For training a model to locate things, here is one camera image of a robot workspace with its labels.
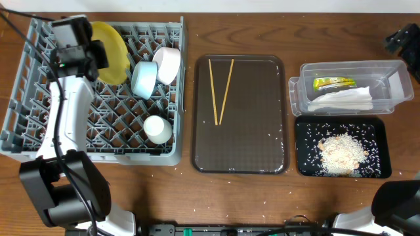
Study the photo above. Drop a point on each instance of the clear plastic waste container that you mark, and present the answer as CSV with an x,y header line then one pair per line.
x,y
388,80

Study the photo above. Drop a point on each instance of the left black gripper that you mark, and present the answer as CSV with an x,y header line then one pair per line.
x,y
72,54

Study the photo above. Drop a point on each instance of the dark brown serving tray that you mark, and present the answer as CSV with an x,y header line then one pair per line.
x,y
253,136

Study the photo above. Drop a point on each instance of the wooden chopstick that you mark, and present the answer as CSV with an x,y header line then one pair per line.
x,y
213,93
226,91

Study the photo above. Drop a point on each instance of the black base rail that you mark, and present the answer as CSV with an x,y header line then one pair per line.
x,y
244,230

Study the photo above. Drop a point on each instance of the white pink bowl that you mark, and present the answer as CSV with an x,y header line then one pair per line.
x,y
168,63

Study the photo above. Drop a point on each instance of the green snack wrapper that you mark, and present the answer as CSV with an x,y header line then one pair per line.
x,y
324,83

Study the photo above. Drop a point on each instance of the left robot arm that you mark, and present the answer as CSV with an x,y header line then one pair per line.
x,y
63,184

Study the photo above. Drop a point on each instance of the yellow round plate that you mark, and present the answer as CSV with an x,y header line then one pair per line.
x,y
116,53

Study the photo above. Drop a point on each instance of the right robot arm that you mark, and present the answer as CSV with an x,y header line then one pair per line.
x,y
395,206

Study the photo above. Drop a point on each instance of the rice and food scraps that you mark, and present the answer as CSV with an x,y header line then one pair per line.
x,y
337,150

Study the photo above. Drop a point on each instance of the white napkin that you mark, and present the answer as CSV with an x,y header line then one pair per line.
x,y
355,98

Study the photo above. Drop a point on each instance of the light blue bowl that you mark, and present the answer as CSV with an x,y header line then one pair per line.
x,y
143,79

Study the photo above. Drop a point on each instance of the grey plastic dish rack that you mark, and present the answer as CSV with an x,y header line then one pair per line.
x,y
116,118

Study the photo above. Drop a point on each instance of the white plastic cup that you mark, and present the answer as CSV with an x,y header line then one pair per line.
x,y
157,129

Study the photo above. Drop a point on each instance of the black food waste tray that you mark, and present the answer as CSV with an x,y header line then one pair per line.
x,y
379,132

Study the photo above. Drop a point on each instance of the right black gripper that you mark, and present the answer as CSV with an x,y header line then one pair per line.
x,y
410,53

